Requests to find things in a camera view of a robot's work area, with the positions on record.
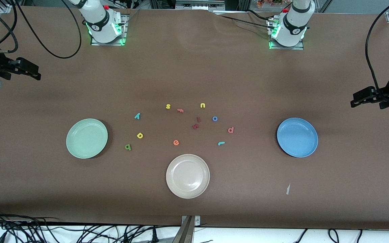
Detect blue plate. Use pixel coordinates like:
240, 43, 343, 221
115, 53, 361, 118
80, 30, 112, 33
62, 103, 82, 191
277, 117, 319, 158

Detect green plate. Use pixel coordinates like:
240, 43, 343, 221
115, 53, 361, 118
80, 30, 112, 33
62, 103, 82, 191
66, 118, 108, 159

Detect pink orange flowers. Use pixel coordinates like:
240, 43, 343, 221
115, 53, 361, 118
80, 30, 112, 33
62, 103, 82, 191
257, 0, 291, 9

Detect brown paper table cover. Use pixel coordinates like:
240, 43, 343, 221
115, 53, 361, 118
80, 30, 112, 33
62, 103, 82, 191
0, 6, 389, 231

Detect grey metal box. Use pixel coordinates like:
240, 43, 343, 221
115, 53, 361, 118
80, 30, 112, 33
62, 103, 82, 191
176, 0, 225, 10

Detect beige plate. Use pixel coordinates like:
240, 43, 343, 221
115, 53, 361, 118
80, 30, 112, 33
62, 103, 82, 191
166, 154, 210, 199

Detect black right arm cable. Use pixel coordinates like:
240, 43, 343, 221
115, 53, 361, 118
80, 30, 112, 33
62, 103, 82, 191
0, 0, 82, 59

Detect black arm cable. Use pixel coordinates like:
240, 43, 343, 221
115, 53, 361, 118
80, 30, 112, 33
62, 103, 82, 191
365, 0, 389, 102
0, 0, 82, 59

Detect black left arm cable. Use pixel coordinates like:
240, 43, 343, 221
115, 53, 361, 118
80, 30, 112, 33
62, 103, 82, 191
365, 0, 389, 102

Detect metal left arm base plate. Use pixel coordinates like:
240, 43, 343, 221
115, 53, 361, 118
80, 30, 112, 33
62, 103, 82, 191
269, 19, 305, 50

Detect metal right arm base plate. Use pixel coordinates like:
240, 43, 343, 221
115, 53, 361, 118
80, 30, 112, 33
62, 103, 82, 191
90, 13, 128, 46

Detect black base power cable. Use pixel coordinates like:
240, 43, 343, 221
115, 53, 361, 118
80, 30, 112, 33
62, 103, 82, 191
211, 10, 279, 31

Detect metal table edge bracket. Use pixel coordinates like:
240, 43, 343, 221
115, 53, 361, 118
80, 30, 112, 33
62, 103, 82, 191
172, 215, 201, 243

